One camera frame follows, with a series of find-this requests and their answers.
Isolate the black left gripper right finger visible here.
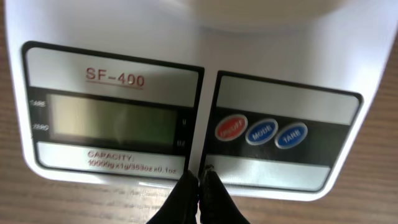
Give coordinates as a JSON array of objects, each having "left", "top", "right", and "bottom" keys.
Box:
[{"left": 200, "top": 165, "right": 249, "bottom": 224}]

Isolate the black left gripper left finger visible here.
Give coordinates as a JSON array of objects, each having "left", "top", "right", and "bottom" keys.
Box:
[{"left": 147, "top": 170, "right": 198, "bottom": 224}]

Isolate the white digital kitchen scale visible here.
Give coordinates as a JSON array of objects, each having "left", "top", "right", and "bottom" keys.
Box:
[{"left": 4, "top": 1, "right": 397, "bottom": 201}]

